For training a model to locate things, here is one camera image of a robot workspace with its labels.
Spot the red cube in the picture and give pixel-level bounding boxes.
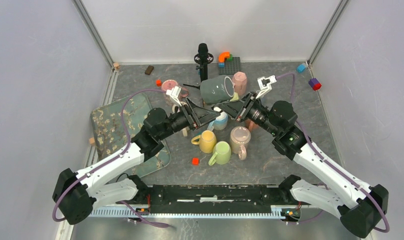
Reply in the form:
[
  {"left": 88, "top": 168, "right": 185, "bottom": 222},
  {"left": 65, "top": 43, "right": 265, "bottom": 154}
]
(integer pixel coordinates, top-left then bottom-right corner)
[{"left": 191, "top": 157, "right": 200, "bottom": 166}]

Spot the pink octagonal mug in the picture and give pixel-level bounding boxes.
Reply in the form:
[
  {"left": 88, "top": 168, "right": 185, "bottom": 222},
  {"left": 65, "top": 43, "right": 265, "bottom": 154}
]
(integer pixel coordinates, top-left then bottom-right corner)
[{"left": 231, "top": 71, "right": 247, "bottom": 97}]

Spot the grey lego baseplate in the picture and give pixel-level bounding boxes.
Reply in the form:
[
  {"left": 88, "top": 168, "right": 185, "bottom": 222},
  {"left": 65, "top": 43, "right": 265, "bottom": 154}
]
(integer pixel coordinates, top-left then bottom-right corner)
[{"left": 218, "top": 57, "right": 242, "bottom": 75}]

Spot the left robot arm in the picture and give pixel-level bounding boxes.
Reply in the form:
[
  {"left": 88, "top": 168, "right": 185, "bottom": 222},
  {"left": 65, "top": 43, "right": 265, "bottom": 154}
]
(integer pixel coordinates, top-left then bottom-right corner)
[{"left": 52, "top": 100, "right": 220, "bottom": 225}]

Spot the pink ghost pattern mug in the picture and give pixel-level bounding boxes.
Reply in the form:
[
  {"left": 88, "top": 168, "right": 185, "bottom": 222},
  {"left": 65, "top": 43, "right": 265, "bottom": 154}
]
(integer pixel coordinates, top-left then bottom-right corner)
[{"left": 161, "top": 79, "right": 189, "bottom": 99}]

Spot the blue block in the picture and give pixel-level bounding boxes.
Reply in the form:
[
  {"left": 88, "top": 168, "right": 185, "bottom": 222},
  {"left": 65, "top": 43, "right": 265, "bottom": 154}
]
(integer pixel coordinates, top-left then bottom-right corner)
[{"left": 296, "top": 63, "right": 308, "bottom": 73}]

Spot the yellow-green octagonal mug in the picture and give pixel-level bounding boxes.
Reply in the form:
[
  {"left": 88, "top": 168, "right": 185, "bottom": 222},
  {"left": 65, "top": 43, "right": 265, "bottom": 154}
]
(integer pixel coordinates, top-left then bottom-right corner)
[{"left": 229, "top": 92, "right": 240, "bottom": 102}]

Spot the purple red block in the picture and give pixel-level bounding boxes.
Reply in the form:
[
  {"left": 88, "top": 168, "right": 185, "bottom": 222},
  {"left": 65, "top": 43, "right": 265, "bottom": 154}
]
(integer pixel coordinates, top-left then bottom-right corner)
[{"left": 308, "top": 78, "right": 322, "bottom": 91}]

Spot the light green mug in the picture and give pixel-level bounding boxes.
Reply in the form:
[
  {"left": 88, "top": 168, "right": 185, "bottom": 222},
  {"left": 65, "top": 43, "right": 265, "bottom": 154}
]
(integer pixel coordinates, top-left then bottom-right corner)
[{"left": 208, "top": 141, "right": 232, "bottom": 166}]

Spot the iridescent pink mug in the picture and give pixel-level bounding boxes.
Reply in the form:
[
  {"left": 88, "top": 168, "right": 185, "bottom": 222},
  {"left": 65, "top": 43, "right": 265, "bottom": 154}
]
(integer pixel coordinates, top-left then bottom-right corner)
[{"left": 230, "top": 126, "right": 252, "bottom": 161}]

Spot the salmon flower mug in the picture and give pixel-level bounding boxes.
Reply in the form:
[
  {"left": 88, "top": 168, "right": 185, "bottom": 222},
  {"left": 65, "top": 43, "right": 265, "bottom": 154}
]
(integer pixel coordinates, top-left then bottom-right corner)
[{"left": 244, "top": 119, "right": 259, "bottom": 132}]

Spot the black microphone on tripod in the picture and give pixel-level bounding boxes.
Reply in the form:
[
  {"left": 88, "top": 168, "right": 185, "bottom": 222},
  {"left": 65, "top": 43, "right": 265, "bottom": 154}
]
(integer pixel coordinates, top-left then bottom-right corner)
[{"left": 183, "top": 42, "right": 214, "bottom": 90}]

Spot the dark green mug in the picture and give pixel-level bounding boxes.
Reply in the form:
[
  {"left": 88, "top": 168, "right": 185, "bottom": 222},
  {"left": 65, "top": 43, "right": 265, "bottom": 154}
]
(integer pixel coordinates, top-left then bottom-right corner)
[{"left": 200, "top": 75, "right": 235, "bottom": 105}]

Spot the floral green tray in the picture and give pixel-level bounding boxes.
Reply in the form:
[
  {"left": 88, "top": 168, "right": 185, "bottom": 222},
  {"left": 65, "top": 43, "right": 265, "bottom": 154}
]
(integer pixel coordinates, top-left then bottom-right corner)
[{"left": 86, "top": 93, "right": 171, "bottom": 177}]

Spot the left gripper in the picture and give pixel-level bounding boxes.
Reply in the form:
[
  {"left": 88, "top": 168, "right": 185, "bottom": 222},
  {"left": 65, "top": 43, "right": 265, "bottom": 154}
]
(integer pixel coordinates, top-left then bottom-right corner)
[{"left": 158, "top": 97, "right": 221, "bottom": 140}]

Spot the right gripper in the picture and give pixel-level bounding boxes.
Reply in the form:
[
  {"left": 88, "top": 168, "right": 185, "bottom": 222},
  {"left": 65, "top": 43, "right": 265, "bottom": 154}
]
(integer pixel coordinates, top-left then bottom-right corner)
[{"left": 218, "top": 91, "right": 280, "bottom": 136}]

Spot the green lego brick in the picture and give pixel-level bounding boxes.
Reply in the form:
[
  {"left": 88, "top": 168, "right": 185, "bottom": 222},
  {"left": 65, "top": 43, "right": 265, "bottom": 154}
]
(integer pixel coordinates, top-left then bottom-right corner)
[{"left": 225, "top": 54, "right": 233, "bottom": 62}]

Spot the tall seashell cream mug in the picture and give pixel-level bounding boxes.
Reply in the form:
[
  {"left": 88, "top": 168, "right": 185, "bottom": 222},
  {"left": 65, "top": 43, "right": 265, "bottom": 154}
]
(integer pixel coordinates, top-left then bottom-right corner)
[{"left": 171, "top": 102, "right": 190, "bottom": 137}]

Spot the blue white mug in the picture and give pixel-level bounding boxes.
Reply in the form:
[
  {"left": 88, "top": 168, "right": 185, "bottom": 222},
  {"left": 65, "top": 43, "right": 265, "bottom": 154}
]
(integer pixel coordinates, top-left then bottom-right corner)
[{"left": 207, "top": 107, "right": 229, "bottom": 131}]

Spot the orange curved block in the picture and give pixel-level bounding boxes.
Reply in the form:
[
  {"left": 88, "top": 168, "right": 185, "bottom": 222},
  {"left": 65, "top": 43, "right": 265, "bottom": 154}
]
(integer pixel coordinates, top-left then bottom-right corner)
[{"left": 218, "top": 51, "right": 231, "bottom": 63}]

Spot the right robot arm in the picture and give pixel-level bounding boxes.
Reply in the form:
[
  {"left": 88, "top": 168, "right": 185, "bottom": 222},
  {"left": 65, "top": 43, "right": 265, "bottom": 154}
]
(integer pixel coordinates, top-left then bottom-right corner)
[{"left": 216, "top": 93, "right": 390, "bottom": 238}]

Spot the yellow mug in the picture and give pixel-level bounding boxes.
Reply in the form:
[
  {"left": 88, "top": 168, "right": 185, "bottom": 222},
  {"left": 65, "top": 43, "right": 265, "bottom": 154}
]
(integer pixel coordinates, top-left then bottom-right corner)
[{"left": 191, "top": 130, "right": 217, "bottom": 154}]

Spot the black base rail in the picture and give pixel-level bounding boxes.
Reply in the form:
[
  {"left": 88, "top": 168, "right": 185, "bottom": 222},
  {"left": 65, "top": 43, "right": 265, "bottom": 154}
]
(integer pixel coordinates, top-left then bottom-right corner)
[{"left": 126, "top": 184, "right": 299, "bottom": 214}]

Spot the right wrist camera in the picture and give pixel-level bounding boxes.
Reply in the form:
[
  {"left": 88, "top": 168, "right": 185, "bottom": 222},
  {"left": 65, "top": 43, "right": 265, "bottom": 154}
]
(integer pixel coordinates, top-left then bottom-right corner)
[{"left": 255, "top": 75, "right": 277, "bottom": 99}]

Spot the brown block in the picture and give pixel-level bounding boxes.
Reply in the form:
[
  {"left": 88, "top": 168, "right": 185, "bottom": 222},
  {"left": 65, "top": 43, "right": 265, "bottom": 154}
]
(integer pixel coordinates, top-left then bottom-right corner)
[{"left": 144, "top": 65, "right": 155, "bottom": 76}]

